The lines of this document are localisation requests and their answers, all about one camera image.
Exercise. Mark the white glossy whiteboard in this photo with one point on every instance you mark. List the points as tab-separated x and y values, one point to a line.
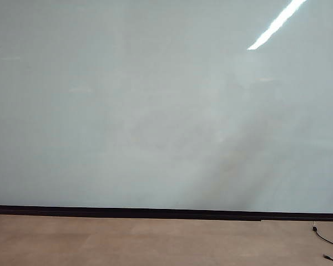
155	97

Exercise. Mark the black whiteboard bottom frame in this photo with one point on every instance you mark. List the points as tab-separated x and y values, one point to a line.
294	214

